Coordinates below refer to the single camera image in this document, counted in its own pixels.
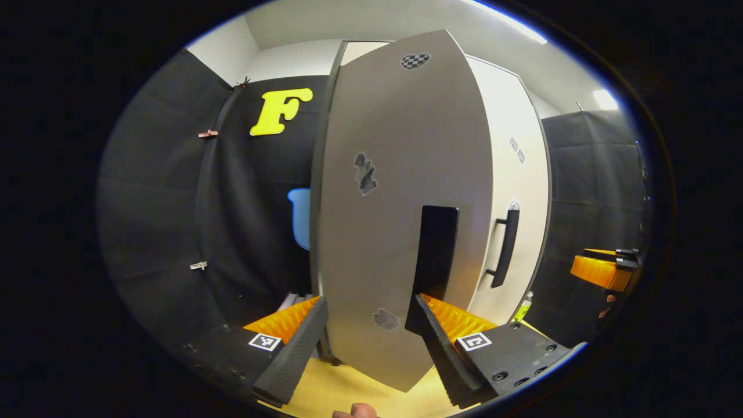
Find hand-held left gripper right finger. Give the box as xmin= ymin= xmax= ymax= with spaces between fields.
xmin=413 ymin=293 xmax=575 ymax=409

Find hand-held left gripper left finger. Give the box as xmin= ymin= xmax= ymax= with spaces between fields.
xmin=180 ymin=296 xmax=329 ymax=407

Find white cabinet door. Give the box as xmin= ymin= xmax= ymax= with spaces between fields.
xmin=318 ymin=29 xmax=494 ymax=392
xmin=464 ymin=55 xmax=550 ymax=326

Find white shoe cabinet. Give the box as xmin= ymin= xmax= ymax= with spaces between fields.
xmin=308 ymin=39 xmax=552 ymax=366

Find white flat panels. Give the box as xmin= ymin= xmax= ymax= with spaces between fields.
xmin=277 ymin=292 xmax=314 ymax=314

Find small green bottle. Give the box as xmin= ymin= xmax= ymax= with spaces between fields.
xmin=511 ymin=290 xmax=533 ymax=323

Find small ceiling light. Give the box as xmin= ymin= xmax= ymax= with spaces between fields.
xmin=592 ymin=89 xmax=621 ymax=111

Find black door handle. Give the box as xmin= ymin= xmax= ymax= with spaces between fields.
xmin=486 ymin=209 xmax=521 ymax=289

